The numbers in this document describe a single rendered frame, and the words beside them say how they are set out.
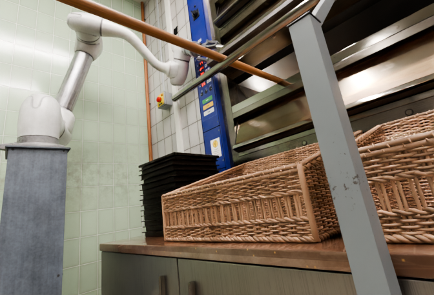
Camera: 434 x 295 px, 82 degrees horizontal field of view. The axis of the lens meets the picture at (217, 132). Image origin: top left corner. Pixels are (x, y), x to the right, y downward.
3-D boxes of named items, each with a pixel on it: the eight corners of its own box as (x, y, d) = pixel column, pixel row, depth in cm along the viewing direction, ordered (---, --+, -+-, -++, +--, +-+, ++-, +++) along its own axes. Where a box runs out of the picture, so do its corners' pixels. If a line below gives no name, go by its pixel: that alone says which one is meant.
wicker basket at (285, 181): (252, 221, 116) (243, 163, 124) (391, 212, 77) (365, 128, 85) (160, 242, 83) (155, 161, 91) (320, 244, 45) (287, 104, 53)
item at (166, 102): (165, 110, 187) (165, 98, 190) (172, 105, 181) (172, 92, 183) (157, 108, 182) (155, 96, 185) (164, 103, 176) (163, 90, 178)
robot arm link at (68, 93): (21, 139, 118) (37, 150, 138) (59, 146, 122) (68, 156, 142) (77, 17, 147) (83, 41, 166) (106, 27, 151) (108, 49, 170)
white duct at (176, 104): (190, 275, 147) (163, -24, 212) (196, 276, 144) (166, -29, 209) (188, 276, 146) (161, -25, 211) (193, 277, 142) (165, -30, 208)
